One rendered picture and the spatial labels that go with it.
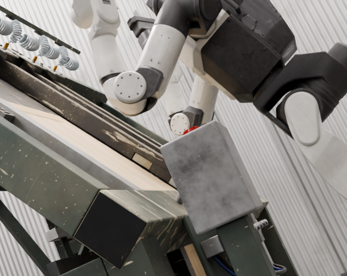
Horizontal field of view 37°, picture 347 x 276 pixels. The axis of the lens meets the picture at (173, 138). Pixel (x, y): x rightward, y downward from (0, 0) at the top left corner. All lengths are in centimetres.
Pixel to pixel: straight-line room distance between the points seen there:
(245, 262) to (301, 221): 318
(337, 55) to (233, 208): 66
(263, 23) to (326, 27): 300
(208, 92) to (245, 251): 89
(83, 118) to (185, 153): 115
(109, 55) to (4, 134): 34
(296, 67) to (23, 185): 78
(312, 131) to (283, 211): 279
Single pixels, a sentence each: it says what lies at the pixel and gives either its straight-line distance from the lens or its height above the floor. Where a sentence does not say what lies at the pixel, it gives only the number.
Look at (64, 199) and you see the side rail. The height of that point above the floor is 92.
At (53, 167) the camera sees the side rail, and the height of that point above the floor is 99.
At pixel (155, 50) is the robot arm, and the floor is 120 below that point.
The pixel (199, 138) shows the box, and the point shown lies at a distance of 96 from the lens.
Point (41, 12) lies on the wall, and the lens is 534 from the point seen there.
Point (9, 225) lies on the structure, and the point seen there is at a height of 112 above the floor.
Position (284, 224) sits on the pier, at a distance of 417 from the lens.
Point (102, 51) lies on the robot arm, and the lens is 131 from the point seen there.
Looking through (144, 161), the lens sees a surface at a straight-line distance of 197.
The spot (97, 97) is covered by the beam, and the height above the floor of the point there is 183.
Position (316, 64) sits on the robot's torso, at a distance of 146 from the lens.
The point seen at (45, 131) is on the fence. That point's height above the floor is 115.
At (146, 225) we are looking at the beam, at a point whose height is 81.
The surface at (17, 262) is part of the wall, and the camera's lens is 525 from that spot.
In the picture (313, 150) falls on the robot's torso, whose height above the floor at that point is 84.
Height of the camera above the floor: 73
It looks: 12 degrees up
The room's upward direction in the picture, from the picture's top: 24 degrees counter-clockwise
